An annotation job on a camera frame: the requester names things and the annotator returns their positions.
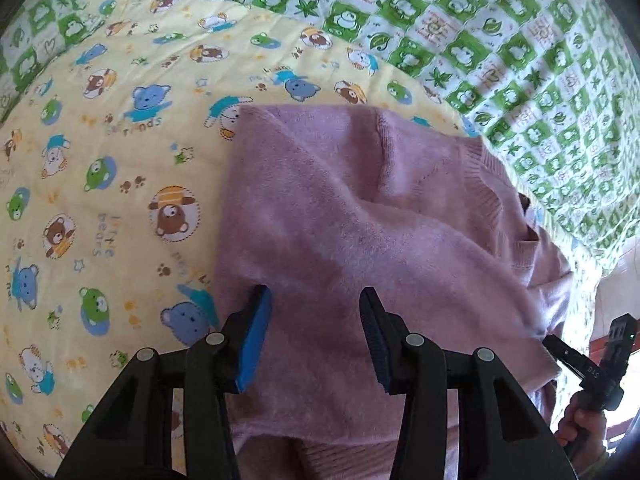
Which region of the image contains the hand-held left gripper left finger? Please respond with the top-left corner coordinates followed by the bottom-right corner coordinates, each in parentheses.
top-left (55, 284), bottom-right (273, 480)

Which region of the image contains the purple knit sweater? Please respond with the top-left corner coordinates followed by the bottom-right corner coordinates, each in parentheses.
top-left (212, 104), bottom-right (575, 480)

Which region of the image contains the green checked quilt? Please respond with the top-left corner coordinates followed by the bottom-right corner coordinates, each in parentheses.
top-left (70, 0), bottom-right (640, 266)

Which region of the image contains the green checked pillow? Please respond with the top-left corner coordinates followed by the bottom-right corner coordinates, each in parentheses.
top-left (0, 0), bottom-right (108, 121)

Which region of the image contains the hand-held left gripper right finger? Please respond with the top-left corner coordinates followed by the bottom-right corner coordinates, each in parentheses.
top-left (359, 286), bottom-right (576, 480)

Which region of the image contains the yellow bear print bed sheet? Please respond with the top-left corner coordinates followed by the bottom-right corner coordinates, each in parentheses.
top-left (0, 0), bottom-right (603, 478)

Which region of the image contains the person's right hand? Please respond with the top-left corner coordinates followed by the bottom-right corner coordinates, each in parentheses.
top-left (555, 389), bottom-right (609, 461)

